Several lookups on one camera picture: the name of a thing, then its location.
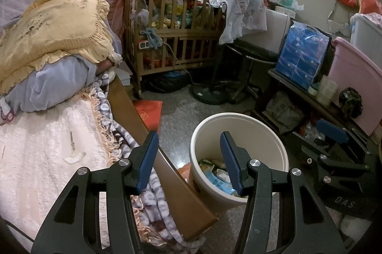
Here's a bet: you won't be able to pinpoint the white power strip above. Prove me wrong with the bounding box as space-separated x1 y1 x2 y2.
140 40 163 50

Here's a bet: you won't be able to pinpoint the white storage bin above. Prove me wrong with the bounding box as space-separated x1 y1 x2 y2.
349 14 382 47

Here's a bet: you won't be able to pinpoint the clutter of plastic packets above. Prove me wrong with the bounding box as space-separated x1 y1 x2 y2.
292 120 332 150

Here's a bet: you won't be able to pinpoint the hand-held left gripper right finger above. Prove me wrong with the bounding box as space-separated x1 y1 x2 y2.
220 131 347 254

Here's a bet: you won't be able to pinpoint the white shoe boxes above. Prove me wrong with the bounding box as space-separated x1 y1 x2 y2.
115 67 133 90

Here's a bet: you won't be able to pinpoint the clear plastic bag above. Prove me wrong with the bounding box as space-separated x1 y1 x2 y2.
206 175 239 196

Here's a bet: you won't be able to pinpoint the clear plastic containers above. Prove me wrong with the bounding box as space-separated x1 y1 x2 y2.
309 75 339 107

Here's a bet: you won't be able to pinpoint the orange cardboard box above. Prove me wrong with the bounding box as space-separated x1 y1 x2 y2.
133 100 164 135

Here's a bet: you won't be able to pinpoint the black trash bag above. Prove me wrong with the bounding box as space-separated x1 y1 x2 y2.
149 72 190 93

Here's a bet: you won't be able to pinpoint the cream plastic bucket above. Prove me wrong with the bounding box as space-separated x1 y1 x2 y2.
189 112 289 207

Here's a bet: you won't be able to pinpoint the white pill bottle pink label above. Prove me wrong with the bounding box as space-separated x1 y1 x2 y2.
0 106 16 125

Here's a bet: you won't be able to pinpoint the wooden bed frame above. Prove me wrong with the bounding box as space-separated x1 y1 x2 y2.
107 76 218 241

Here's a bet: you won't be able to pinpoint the white printed plastic bag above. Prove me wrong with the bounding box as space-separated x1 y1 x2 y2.
209 0 267 45

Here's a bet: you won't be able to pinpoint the black round stool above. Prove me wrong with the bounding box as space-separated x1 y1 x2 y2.
222 41 279 104

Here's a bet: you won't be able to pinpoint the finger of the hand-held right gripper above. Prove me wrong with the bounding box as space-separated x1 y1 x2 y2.
301 147 369 174
316 119 377 159

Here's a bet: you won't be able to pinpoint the grey printed bag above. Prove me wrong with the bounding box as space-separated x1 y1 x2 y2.
264 91 305 135

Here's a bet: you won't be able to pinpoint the grey blanket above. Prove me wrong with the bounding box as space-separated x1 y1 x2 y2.
4 55 97 113

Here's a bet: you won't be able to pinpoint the blue tissue package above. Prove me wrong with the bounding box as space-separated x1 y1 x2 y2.
275 20 332 90

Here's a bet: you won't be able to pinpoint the fringed patterned blanket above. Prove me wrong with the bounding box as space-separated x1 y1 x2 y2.
74 72 206 254

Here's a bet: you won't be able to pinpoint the crumpled black bag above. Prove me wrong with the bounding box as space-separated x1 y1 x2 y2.
339 87 363 120

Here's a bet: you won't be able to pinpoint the pink storage bin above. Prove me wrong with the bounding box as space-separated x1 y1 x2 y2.
327 37 382 137

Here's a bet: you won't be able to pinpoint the black fan base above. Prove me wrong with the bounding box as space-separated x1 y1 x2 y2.
191 81 232 105

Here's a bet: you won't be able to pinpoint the wooden crib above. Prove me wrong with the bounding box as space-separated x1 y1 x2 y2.
123 0 230 99

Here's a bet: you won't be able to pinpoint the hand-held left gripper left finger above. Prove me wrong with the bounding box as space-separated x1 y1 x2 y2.
31 130 160 254

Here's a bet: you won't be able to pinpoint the blue cloth strip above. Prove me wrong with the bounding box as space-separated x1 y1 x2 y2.
142 28 163 50

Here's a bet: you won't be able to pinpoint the yellow frilled pillow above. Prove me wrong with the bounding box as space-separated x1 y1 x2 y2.
0 0 114 93

